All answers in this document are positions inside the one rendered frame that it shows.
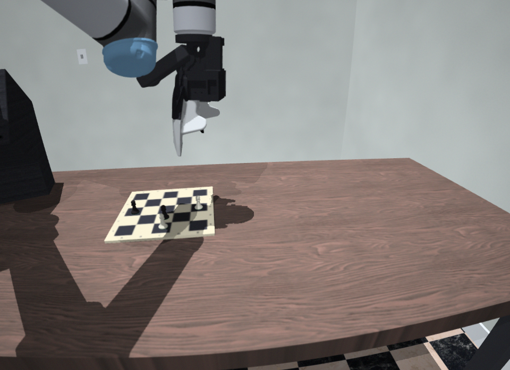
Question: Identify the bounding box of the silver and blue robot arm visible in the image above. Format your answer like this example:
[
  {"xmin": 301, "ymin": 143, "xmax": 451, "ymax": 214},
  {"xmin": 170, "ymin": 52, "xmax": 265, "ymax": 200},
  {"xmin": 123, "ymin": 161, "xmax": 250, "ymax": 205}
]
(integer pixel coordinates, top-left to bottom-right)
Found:
[{"xmin": 41, "ymin": 0, "xmax": 216, "ymax": 88}]

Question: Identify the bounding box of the black and cream chessboard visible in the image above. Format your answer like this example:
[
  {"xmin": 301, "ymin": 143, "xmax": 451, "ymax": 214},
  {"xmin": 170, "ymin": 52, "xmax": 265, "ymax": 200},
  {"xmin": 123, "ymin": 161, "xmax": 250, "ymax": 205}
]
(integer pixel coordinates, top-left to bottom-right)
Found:
[{"xmin": 105, "ymin": 187, "xmax": 215, "ymax": 243}]

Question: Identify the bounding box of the black pawn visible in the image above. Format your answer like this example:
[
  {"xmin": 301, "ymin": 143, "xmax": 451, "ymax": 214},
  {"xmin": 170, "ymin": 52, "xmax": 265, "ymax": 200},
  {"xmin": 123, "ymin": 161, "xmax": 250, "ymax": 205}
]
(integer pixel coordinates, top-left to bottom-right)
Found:
[
  {"xmin": 131, "ymin": 200, "xmax": 139, "ymax": 214},
  {"xmin": 161, "ymin": 205, "xmax": 169, "ymax": 220}
]

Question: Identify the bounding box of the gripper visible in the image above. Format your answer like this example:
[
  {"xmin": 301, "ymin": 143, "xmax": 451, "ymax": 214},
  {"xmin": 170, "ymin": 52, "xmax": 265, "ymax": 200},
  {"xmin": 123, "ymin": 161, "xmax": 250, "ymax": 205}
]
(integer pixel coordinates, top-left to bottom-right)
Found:
[{"xmin": 172, "ymin": 34, "xmax": 226, "ymax": 156}]

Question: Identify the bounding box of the white chess pawn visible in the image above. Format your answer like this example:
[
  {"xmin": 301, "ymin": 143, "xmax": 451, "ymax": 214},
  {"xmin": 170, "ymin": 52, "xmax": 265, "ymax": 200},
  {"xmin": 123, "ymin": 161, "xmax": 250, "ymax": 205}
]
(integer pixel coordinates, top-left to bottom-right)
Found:
[
  {"xmin": 195, "ymin": 195, "xmax": 203, "ymax": 210},
  {"xmin": 159, "ymin": 213, "xmax": 168, "ymax": 230}
]

